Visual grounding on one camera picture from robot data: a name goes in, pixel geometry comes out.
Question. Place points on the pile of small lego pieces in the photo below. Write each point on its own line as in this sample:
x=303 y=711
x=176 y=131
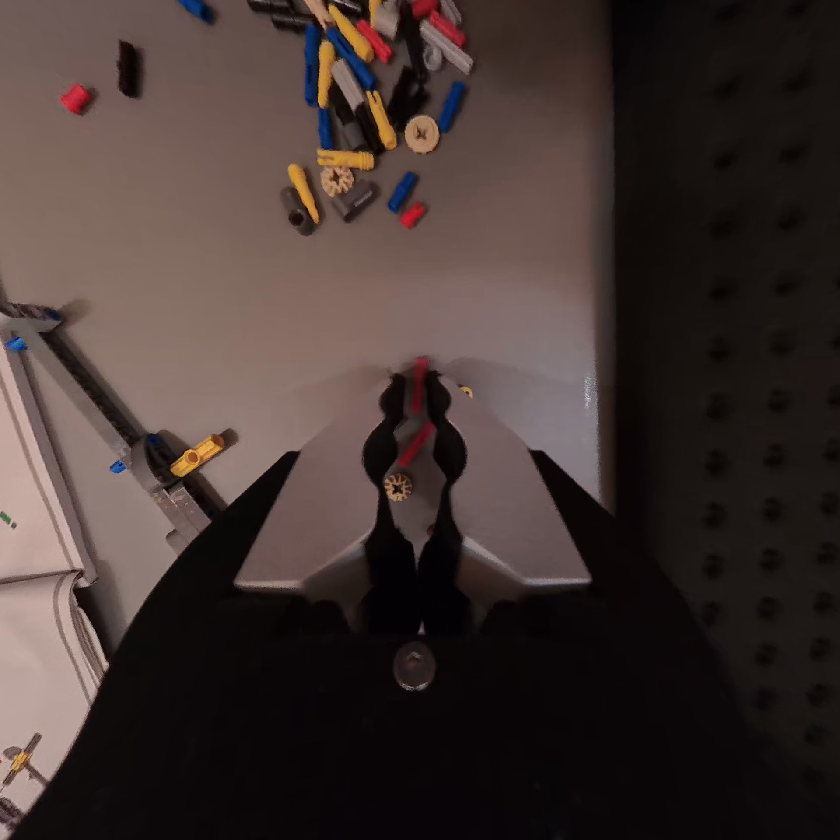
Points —
x=358 y=72

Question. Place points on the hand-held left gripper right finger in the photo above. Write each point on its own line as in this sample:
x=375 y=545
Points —
x=518 y=525

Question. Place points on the tan lego gear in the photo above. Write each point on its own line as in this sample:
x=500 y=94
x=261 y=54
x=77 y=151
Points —
x=398 y=487

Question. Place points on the small blue lego pin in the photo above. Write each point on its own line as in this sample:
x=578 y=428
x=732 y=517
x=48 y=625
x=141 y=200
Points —
x=402 y=191

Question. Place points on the black perforated board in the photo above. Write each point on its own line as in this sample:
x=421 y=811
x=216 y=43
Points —
x=722 y=328

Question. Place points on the black lego pin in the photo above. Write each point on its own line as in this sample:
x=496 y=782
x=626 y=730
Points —
x=128 y=69

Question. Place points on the lego instruction booklet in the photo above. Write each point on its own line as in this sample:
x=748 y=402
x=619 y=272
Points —
x=33 y=492

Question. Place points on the small red lego pin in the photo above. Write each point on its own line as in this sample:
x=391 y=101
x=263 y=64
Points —
x=413 y=215
x=76 y=99

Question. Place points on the long red lego pin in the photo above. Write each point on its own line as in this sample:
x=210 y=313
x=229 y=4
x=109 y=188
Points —
x=420 y=387
x=417 y=445

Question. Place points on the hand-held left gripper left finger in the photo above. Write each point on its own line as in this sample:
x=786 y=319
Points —
x=308 y=525

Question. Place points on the long grey lego beam assembly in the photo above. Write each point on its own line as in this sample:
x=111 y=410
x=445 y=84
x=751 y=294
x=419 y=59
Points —
x=79 y=394

